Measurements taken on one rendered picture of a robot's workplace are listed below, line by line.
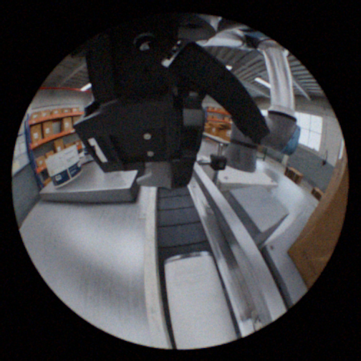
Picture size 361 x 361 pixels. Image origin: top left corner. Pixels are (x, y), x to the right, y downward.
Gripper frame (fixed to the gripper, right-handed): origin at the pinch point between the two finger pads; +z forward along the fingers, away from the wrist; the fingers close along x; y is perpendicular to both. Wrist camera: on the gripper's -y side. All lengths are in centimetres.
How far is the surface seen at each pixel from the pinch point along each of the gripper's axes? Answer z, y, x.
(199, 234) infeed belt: 1.0, -2.6, 9.3
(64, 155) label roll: 4, 46, -19
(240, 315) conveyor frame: -6.0, -4.3, 21.7
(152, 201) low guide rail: 0.4, 4.1, 3.2
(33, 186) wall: 92, 444, -72
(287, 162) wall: 163, -560, -144
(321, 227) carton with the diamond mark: -10.6, -20.1, 16.4
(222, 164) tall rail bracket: -1.3, -9.3, -2.0
